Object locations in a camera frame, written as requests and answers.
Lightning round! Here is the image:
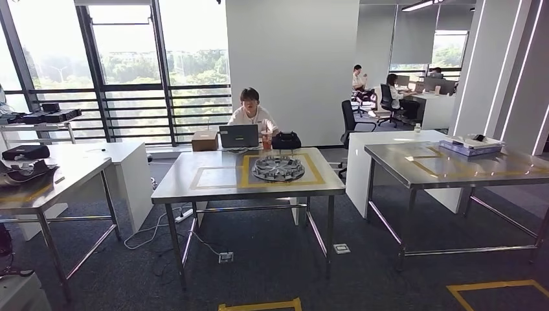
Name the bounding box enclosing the stainless steel workbench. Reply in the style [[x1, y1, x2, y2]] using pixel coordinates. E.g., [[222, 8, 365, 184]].
[[364, 141, 549, 272], [0, 154, 122, 301], [151, 148, 346, 290]]

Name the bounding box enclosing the black curved car part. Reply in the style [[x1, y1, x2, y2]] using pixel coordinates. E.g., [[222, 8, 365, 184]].
[[0, 159, 60, 187]]

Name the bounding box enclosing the plastic cup red drink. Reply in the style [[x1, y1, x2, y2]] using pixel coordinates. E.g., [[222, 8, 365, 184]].
[[260, 126, 274, 151]]

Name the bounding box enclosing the silver car hubcap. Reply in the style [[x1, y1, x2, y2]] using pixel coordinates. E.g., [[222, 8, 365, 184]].
[[251, 155, 306, 183]]

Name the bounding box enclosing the black handbag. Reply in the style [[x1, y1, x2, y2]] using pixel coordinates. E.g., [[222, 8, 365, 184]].
[[271, 131, 302, 150]]

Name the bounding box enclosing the brown cardboard box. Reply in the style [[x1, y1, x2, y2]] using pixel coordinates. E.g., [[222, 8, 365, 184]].
[[191, 130, 219, 152]]

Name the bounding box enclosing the white table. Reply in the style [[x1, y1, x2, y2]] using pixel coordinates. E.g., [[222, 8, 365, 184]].
[[19, 141, 154, 241], [345, 130, 462, 218]]

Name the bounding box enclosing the black office chair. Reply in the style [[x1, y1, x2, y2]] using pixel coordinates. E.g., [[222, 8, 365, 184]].
[[377, 84, 405, 129], [337, 100, 377, 179]]

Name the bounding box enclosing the large grey computer monitor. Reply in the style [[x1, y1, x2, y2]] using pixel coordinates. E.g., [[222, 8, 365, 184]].
[[422, 77, 456, 96]]

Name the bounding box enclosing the grey roller blind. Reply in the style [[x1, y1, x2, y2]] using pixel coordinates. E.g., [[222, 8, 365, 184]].
[[436, 4, 476, 32], [390, 4, 438, 65]]

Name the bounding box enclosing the blue white flat box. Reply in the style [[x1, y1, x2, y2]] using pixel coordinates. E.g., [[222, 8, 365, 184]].
[[438, 134, 505, 157]]

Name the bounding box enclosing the white linear ceiling light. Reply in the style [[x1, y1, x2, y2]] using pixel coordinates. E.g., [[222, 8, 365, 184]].
[[401, 0, 445, 12]]

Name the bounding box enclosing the long black equipment box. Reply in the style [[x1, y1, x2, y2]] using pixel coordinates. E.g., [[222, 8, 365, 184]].
[[21, 109, 82, 124]]

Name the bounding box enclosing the steel cart table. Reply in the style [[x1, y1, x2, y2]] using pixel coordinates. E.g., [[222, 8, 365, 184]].
[[0, 121, 77, 144]]

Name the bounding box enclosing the black flat case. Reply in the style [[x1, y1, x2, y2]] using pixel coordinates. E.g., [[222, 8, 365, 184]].
[[2, 144, 51, 161]]

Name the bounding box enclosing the white cabinet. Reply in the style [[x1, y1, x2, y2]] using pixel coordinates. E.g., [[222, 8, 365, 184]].
[[0, 272, 52, 311]]

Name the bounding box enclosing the black window frame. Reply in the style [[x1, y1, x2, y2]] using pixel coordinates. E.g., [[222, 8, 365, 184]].
[[0, 0, 232, 147]]

